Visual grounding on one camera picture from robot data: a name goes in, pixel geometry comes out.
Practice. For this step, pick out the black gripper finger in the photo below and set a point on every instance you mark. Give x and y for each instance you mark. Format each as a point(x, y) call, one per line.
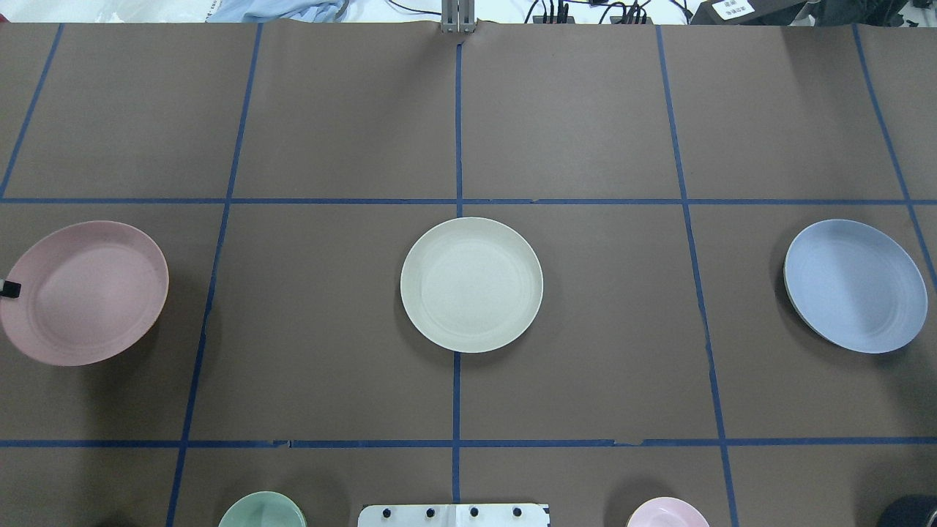
point(9, 289)

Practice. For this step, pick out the pink plate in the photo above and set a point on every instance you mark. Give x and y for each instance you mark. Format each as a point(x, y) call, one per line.
point(89, 291)

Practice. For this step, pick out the blue plate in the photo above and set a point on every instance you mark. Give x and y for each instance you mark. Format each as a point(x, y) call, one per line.
point(855, 287)

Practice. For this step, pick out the green bowl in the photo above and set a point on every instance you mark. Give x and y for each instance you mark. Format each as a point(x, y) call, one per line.
point(265, 508)

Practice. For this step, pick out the light blue cloth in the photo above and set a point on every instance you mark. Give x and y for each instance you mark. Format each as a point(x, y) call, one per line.
point(263, 11)

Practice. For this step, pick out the cream plate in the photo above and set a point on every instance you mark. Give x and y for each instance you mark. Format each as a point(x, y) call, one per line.
point(472, 285)

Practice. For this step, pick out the pink bowl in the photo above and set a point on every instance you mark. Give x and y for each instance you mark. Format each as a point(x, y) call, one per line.
point(666, 511)

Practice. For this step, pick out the dark blue pot with lid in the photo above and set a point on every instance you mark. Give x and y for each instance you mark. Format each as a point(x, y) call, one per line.
point(910, 510)

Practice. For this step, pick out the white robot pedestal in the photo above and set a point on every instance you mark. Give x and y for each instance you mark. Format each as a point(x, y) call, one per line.
point(494, 514)

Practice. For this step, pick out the aluminium frame post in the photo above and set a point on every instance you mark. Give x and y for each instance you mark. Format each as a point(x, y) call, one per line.
point(458, 16)

